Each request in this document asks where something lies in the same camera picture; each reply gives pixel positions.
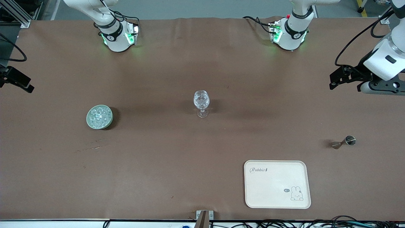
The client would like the steel double jigger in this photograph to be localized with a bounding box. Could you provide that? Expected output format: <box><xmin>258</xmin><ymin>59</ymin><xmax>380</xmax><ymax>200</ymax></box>
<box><xmin>332</xmin><ymin>136</ymin><xmax>356</xmax><ymax>149</ymax></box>

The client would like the clear ice cube heap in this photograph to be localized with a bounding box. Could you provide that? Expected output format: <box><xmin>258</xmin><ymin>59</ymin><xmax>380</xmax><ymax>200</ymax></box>
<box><xmin>90</xmin><ymin>107</ymin><xmax>111</xmax><ymax>127</ymax></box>

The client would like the clear wine glass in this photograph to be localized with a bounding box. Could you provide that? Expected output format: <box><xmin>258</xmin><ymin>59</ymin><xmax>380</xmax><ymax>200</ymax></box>
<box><xmin>193</xmin><ymin>90</ymin><xmax>210</xmax><ymax>118</ymax></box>

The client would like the green ceramic bowl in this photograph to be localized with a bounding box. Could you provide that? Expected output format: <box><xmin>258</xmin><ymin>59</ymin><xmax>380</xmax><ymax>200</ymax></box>
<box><xmin>86</xmin><ymin>104</ymin><xmax>114</xmax><ymax>130</ymax></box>

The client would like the cream rabbit print tray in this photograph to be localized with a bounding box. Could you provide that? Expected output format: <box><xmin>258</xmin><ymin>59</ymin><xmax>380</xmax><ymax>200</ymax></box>
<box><xmin>244</xmin><ymin>160</ymin><xmax>312</xmax><ymax>209</ymax></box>

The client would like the brown table cover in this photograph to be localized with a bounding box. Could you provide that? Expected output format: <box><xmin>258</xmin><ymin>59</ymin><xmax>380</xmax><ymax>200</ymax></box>
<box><xmin>0</xmin><ymin>16</ymin><xmax>405</xmax><ymax>221</ymax></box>

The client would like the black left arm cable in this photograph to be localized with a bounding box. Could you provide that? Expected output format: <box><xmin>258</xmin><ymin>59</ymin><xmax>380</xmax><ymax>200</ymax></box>
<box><xmin>335</xmin><ymin>9</ymin><xmax>396</xmax><ymax>67</ymax></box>

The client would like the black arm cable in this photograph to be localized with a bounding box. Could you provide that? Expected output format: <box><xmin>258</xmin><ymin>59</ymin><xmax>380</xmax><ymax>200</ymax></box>
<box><xmin>335</xmin><ymin>9</ymin><xmax>396</xmax><ymax>67</ymax></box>
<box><xmin>0</xmin><ymin>33</ymin><xmax>28</xmax><ymax>62</ymax></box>

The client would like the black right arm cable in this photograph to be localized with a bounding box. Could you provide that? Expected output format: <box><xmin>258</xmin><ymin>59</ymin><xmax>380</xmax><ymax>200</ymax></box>
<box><xmin>0</xmin><ymin>33</ymin><xmax>28</xmax><ymax>62</ymax></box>

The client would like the aluminium frame post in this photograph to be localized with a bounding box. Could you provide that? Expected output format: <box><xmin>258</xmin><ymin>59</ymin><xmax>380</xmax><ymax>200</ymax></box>
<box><xmin>0</xmin><ymin>0</ymin><xmax>31</xmax><ymax>28</ymax></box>
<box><xmin>379</xmin><ymin>6</ymin><xmax>395</xmax><ymax>25</ymax></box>

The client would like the black left base cable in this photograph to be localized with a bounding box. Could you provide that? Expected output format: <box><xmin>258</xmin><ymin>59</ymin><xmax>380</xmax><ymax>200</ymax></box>
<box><xmin>242</xmin><ymin>16</ymin><xmax>273</xmax><ymax>34</ymax></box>

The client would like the black base cable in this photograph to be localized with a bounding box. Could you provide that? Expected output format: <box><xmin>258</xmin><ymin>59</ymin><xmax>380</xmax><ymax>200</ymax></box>
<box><xmin>112</xmin><ymin>12</ymin><xmax>140</xmax><ymax>26</ymax></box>
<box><xmin>242</xmin><ymin>16</ymin><xmax>273</xmax><ymax>34</ymax></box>

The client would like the black right base cable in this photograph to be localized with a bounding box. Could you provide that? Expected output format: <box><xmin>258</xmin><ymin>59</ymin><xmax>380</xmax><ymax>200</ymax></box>
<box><xmin>112</xmin><ymin>12</ymin><xmax>140</xmax><ymax>26</ymax></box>

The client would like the black cable bundle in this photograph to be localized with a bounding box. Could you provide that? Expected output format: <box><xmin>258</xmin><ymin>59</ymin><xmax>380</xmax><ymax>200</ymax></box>
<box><xmin>253</xmin><ymin>215</ymin><xmax>405</xmax><ymax>228</ymax></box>

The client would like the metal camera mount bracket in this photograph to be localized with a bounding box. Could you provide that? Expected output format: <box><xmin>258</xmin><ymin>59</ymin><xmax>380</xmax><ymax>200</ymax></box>
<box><xmin>196</xmin><ymin>210</ymin><xmax>214</xmax><ymax>228</ymax></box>

